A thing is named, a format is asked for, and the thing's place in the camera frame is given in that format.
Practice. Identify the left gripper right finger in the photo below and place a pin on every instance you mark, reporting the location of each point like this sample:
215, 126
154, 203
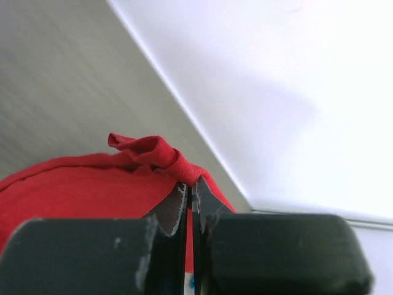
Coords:
273, 253

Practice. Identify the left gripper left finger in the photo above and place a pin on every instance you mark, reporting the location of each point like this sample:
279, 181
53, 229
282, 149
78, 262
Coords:
100, 256

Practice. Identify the red t shirt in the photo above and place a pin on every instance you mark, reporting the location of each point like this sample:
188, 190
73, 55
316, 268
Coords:
128, 184

